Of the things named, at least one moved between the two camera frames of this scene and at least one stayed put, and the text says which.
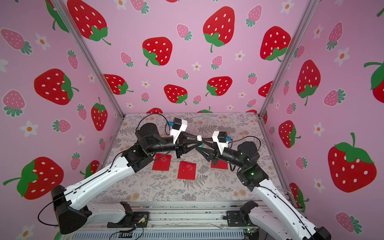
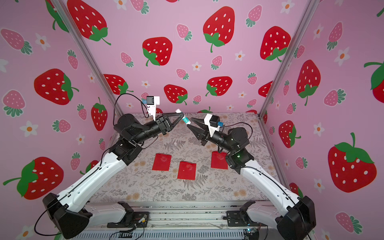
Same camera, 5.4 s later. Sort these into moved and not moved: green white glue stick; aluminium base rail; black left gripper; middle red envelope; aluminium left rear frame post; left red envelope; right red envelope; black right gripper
Moved: black right gripper; green white glue stick; black left gripper
Not moved: aluminium base rail; left red envelope; right red envelope; aluminium left rear frame post; middle red envelope
